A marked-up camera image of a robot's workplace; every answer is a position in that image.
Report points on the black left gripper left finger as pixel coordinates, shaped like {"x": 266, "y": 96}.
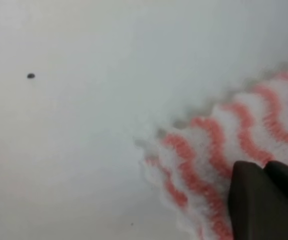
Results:
{"x": 258, "y": 209}

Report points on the pink white wavy striped towel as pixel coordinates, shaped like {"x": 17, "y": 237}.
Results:
{"x": 191, "y": 163}

